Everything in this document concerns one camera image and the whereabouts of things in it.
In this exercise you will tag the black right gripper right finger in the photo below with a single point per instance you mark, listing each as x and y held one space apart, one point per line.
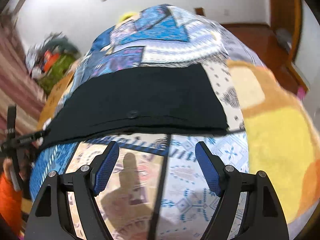
251 196

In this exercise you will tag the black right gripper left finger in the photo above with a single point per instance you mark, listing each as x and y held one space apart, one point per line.
50 216

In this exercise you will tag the black pants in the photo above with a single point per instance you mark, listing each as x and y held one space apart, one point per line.
140 100

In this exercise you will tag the left hand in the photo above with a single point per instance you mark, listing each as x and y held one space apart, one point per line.
24 165

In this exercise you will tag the maroon striped curtain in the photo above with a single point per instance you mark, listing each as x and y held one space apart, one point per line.
17 87

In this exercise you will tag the wooden lap desk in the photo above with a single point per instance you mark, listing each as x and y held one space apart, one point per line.
56 95

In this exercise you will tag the orange floral blanket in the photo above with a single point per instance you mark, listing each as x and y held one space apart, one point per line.
282 140

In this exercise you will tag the orange box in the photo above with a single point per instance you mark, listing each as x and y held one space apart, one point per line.
49 59

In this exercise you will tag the green storage bag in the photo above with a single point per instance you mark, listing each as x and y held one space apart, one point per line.
56 72

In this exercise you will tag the blue patchwork bedspread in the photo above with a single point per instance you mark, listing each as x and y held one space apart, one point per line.
157 185

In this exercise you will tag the yellow pillow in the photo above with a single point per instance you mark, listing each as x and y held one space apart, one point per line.
127 17

